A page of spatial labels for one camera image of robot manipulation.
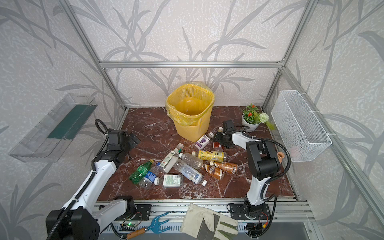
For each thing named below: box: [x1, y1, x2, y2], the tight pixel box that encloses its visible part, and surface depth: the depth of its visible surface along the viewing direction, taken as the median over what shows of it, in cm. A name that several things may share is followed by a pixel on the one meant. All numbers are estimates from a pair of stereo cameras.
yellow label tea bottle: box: [191, 150, 227, 162], surface depth 90 cm
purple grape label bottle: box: [194, 132, 215, 150], surface depth 98 cm
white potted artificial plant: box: [241, 103, 276, 133], surface depth 98 cm
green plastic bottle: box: [129, 159, 155, 185], surface depth 86 cm
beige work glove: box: [180, 203, 239, 240], surface depth 71 cm
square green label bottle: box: [154, 174, 183, 188], surface depth 82 cm
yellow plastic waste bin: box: [165, 82, 215, 142], surface depth 93 cm
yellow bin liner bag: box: [165, 82, 215, 126], surface depth 93 cm
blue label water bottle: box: [138, 171, 161, 190], surface depth 82 cm
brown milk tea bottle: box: [209, 161, 238, 174], surface depth 86 cm
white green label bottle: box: [159, 143, 184, 174], surface depth 90 cm
